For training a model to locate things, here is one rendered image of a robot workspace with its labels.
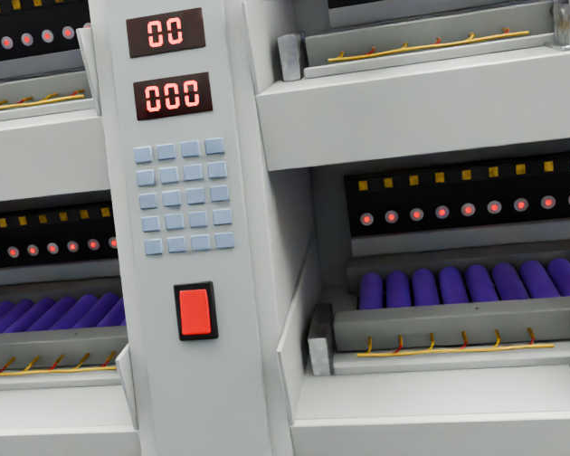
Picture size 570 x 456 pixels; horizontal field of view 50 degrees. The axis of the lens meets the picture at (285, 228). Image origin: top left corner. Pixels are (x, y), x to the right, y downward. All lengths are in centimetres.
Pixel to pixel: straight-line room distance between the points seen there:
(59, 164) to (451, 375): 28
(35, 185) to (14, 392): 16
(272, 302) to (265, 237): 4
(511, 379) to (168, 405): 21
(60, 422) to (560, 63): 36
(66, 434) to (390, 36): 33
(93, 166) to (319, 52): 16
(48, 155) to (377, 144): 20
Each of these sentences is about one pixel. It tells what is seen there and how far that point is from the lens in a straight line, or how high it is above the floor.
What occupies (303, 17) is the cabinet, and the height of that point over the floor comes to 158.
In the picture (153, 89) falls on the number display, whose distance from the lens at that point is 37.
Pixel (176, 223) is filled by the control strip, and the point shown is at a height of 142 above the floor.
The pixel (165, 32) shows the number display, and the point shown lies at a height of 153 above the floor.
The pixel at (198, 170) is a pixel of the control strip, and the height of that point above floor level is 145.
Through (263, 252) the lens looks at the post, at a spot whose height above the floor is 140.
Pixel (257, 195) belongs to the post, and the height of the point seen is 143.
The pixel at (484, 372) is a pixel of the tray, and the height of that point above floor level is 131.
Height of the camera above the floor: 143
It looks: 3 degrees down
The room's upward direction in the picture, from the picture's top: 6 degrees counter-clockwise
